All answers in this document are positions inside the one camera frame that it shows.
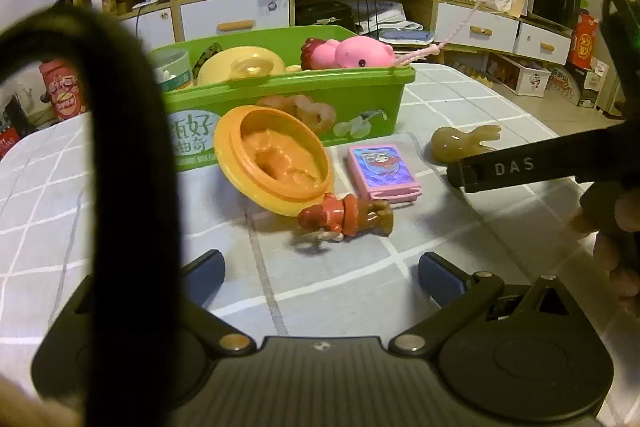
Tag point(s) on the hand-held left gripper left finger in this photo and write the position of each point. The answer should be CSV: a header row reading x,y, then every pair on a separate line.
x,y
210,272

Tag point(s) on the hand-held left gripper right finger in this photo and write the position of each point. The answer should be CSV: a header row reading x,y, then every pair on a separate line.
x,y
440,276

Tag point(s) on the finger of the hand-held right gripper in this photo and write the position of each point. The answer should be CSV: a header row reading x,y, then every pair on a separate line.
x,y
550,159

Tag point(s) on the translucent beige rabbit toy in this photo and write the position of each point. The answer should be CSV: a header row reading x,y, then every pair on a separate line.
x,y
450,144

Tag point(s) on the green plastic bin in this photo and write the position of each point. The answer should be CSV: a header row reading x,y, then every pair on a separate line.
x,y
350,84

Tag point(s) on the pink soft toy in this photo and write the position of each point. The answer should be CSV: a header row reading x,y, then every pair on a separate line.
x,y
350,52

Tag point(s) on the person's right hand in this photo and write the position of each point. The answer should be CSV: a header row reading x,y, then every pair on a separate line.
x,y
627,214

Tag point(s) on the red printed box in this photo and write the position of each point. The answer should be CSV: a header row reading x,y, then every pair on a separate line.
x,y
584,42

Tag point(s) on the white printed storage box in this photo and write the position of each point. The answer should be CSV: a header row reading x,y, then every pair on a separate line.
x,y
520,77

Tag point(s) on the brown toy figurine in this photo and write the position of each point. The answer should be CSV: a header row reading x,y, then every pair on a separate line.
x,y
340,214

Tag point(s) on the pink card box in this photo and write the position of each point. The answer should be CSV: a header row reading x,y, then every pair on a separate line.
x,y
385,172

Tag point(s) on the orange plastic bowl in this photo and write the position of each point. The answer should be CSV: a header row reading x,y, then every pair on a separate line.
x,y
230,147

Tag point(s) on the folded clothes pile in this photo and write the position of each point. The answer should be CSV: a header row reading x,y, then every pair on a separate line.
x,y
400,24

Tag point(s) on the round cotton swab container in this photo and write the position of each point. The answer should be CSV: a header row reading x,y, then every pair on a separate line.
x,y
172,67

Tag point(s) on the red snack canister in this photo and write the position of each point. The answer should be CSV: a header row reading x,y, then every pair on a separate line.
x,y
62,92

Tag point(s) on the black case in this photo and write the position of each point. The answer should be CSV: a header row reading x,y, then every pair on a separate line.
x,y
325,14

